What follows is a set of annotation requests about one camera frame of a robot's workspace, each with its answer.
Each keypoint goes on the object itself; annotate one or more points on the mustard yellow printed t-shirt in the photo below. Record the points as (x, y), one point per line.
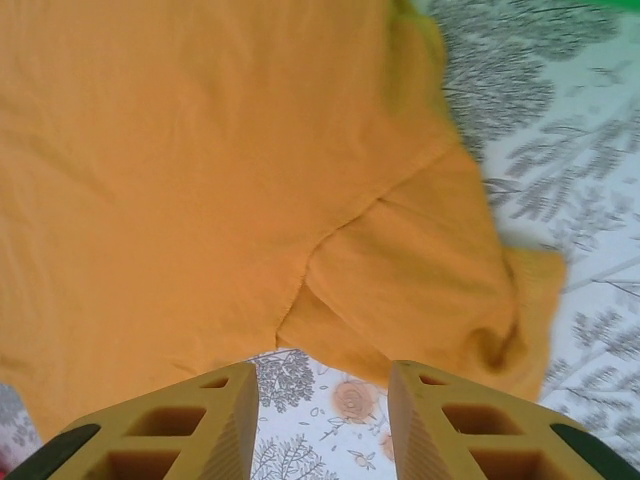
(200, 175)

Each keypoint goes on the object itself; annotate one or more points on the green plastic mesh basket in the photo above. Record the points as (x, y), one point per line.
(627, 4)

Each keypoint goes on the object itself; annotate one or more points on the right gripper tan right finger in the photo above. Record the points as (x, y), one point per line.
(415, 435)

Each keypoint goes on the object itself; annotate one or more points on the floral patterned table mat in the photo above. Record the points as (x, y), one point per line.
(575, 150)

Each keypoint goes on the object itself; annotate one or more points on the right gripper tan left finger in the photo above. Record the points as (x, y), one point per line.
(235, 425)

